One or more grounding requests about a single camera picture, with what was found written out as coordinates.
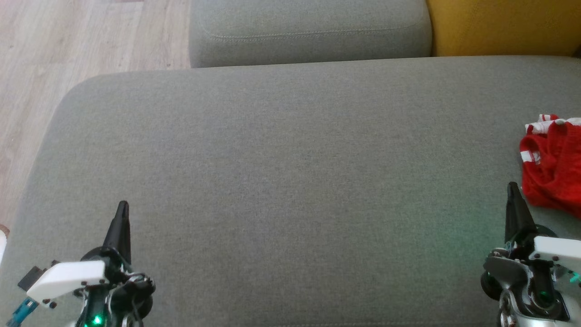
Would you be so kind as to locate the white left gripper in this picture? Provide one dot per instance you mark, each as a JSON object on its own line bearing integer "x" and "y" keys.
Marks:
{"x": 68, "y": 277}

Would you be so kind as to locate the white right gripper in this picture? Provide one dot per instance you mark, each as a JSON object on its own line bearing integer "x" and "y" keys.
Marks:
{"x": 558, "y": 252}

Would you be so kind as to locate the red shorts with white trim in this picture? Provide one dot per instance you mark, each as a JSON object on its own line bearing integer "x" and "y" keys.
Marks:
{"x": 553, "y": 177}

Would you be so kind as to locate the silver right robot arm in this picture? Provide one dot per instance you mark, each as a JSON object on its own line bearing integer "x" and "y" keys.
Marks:
{"x": 522, "y": 290}

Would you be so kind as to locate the white rounded object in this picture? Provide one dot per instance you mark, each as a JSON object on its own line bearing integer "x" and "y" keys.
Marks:
{"x": 2, "y": 245}

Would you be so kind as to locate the grey sofa seat cushion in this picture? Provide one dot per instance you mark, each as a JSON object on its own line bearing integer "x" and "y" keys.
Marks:
{"x": 272, "y": 181}

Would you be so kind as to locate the yellow sofa cushion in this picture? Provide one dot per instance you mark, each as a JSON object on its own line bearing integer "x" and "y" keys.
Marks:
{"x": 504, "y": 25}

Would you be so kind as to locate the grey sofa back cushion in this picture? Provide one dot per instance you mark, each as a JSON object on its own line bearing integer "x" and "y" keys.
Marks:
{"x": 308, "y": 32}

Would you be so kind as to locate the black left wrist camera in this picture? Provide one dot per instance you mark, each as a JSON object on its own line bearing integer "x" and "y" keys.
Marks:
{"x": 31, "y": 278}

